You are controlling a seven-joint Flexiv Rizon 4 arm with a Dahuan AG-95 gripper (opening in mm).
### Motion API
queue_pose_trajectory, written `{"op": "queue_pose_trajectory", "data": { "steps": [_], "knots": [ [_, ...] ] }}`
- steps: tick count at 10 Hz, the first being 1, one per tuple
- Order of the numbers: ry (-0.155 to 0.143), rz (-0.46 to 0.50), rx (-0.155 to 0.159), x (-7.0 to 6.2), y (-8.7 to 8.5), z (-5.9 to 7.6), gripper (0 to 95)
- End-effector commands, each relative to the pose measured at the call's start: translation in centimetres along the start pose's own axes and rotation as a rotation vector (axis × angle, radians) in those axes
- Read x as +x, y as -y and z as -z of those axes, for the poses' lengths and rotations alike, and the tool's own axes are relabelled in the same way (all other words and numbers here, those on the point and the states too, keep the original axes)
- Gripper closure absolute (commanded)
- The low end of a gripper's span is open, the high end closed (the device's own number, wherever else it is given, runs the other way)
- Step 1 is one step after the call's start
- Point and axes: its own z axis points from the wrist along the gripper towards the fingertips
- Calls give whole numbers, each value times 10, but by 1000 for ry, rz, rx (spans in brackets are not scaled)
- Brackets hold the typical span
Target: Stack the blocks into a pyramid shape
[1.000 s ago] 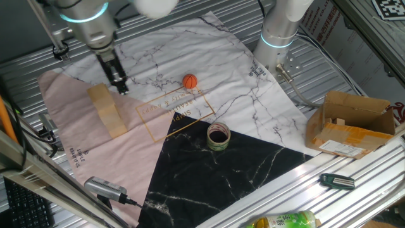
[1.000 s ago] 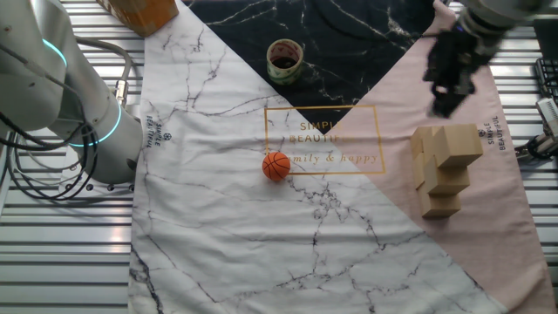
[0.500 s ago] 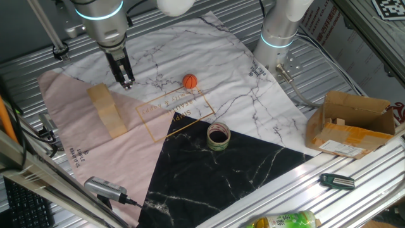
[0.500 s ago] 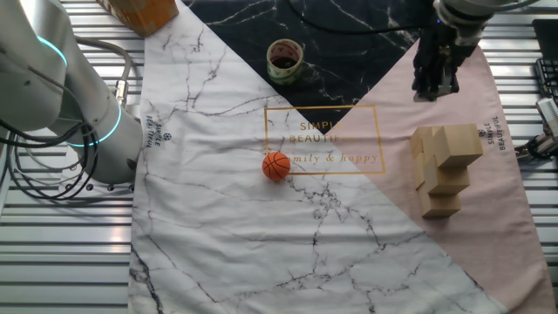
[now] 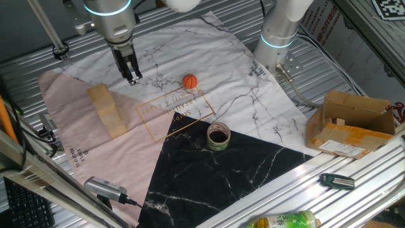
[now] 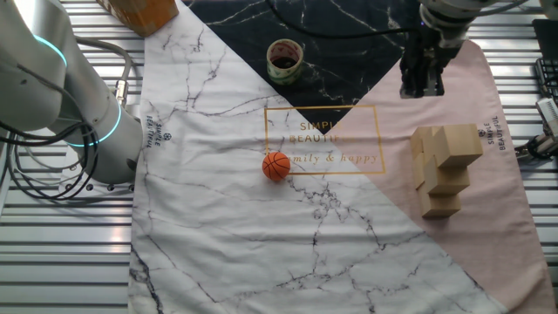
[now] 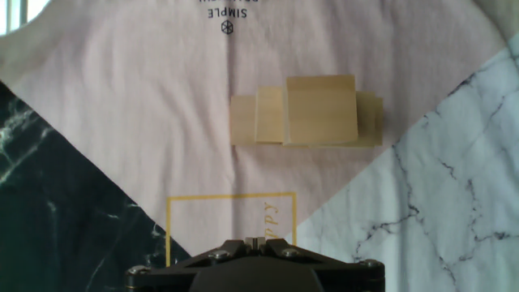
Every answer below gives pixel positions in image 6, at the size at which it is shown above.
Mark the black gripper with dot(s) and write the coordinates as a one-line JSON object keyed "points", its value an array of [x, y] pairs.
{"points": [[425, 48]]}

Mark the wooden cube block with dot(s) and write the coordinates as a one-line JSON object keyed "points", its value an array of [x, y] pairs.
{"points": [[416, 141], [455, 144], [438, 207], [418, 170], [449, 181], [428, 141]]}

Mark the small silver device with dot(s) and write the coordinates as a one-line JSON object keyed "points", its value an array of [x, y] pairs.
{"points": [[549, 115]]}

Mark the roll of clear tape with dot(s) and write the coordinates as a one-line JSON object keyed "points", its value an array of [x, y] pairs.
{"points": [[284, 70]]}

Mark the small orange basketball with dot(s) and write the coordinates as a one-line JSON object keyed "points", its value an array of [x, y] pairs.
{"points": [[276, 166]]}

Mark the marble pink black cloth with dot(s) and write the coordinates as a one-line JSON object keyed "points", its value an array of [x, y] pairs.
{"points": [[240, 240]]}

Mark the open cardboard box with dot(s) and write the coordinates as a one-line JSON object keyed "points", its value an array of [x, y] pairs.
{"points": [[139, 13]]}

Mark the black device mount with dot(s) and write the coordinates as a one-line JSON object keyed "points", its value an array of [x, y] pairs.
{"points": [[540, 148]]}

